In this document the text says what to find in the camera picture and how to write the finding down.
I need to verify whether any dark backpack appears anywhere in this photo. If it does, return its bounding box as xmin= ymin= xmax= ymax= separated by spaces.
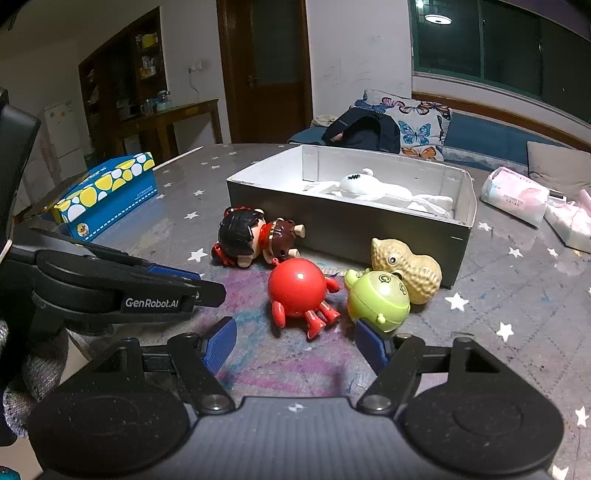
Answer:
xmin=322 ymin=107 xmax=402 ymax=154

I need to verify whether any green round toy figure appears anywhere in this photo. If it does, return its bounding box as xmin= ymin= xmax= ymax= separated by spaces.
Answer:
xmin=344 ymin=268 xmax=411 ymax=334

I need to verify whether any green framed window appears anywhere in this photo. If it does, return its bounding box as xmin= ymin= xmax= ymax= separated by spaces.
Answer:
xmin=409 ymin=0 xmax=591 ymax=125

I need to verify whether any red round toy figure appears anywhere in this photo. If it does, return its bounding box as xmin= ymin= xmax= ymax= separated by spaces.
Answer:
xmin=268 ymin=258 xmax=342 ymax=341

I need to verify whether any white fridge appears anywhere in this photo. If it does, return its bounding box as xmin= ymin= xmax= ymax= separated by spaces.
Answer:
xmin=44 ymin=99 xmax=84 ymax=174

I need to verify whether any white plush toy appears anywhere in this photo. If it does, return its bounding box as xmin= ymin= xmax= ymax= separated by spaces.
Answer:
xmin=302 ymin=168 xmax=455 ymax=217

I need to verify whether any blue sofa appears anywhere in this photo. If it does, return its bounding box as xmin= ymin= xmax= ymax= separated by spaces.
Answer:
xmin=288 ymin=111 xmax=591 ymax=176

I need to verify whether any beige peanut toy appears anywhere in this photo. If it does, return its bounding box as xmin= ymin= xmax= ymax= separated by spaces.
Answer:
xmin=370 ymin=237 xmax=443 ymax=305

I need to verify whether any person's left hand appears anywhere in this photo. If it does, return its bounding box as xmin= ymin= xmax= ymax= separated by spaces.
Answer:
xmin=0 ymin=318 xmax=71 ymax=446

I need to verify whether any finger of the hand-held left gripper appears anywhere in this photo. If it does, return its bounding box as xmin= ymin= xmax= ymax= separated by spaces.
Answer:
xmin=28 ymin=227 xmax=202 ymax=282
xmin=108 ymin=274 xmax=228 ymax=315

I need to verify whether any butterfly print pillow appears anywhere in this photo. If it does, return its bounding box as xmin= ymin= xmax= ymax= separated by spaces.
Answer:
xmin=355 ymin=89 xmax=452 ymax=162

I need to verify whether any dark wooden shelf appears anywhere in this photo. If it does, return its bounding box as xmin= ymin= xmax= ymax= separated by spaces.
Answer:
xmin=78 ymin=7 xmax=167 ymax=153

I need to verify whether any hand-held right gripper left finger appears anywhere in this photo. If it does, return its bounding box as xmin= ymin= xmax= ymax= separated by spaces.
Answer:
xmin=88 ymin=316 xmax=238 ymax=415

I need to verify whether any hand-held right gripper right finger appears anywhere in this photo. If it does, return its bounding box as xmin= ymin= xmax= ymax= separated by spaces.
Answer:
xmin=355 ymin=318 xmax=509 ymax=415

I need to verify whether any blue dotted tissue box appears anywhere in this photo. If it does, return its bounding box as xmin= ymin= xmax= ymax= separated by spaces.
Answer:
xmin=52 ymin=151 xmax=158 ymax=244

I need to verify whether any grey cushion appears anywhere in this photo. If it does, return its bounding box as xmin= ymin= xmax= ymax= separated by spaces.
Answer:
xmin=526 ymin=141 xmax=591 ymax=197

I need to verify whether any black-haired doll figure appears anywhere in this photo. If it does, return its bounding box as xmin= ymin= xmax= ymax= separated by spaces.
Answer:
xmin=211 ymin=206 xmax=307 ymax=269

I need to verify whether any brown wooden door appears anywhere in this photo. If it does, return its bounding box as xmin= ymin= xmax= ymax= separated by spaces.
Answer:
xmin=216 ymin=0 xmax=315 ymax=145

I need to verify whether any grey star tablecloth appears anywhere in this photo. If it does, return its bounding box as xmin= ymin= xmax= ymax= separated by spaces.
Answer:
xmin=0 ymin=142 xmax=591 ymax=480

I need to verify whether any wooden side table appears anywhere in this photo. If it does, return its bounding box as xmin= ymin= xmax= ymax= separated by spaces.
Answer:
xmin=117 ymin=98 xmax=225 ymax=162

